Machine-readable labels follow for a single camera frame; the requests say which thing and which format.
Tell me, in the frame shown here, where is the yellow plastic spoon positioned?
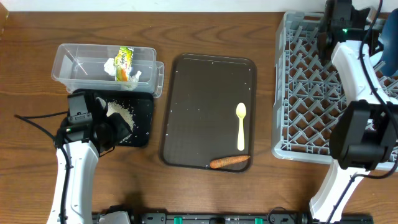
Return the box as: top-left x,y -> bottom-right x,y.
236,103 -> 246,151

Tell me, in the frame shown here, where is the white tissue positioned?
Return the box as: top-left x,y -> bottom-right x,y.
104,58 -> 142,90

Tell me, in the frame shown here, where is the orange carrot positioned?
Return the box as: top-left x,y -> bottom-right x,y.
210,155 -> 251,169

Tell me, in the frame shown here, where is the clear plastic bin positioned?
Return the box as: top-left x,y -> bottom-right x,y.
52,44 -> 165,98

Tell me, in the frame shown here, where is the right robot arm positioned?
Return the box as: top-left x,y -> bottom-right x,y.
310,0 -> 397,223

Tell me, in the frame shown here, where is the dark blue plate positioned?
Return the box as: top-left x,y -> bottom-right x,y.
381,9 -> 397,77

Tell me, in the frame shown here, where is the grey dishwasher rack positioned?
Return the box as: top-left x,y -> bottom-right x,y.
271,11 -> 397,165

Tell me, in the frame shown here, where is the yellow green snack wrapper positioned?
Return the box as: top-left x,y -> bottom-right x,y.
114,47 -> 134,82

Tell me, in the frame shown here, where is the black plastic bin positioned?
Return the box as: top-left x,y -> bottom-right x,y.
73,89 -> 154,147

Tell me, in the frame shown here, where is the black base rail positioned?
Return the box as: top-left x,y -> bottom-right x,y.
91,205 -> 374,224

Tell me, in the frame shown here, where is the white rice pile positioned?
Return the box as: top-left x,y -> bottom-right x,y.
106,101 -> 134,145

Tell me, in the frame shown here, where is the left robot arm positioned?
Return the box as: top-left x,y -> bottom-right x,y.
47,91 -> 132,223

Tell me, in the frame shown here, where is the brown serving tray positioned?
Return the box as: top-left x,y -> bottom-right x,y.
159,54 -> 257,173

